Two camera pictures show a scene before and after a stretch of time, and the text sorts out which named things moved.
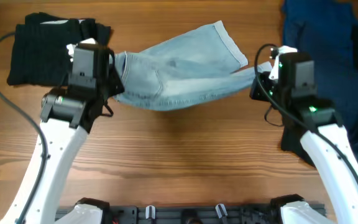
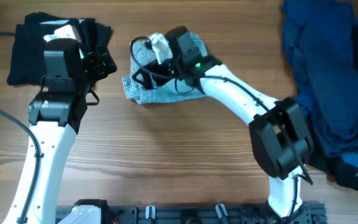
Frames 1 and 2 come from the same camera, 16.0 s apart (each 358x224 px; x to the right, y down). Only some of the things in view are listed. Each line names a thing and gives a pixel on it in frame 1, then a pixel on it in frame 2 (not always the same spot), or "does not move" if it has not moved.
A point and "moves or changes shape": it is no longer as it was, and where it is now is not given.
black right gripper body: (270, 87) -> (163, 72)
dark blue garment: (324, 28) does not move
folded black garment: (40, 56) does not move
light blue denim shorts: (201, 64) moves or changes shape
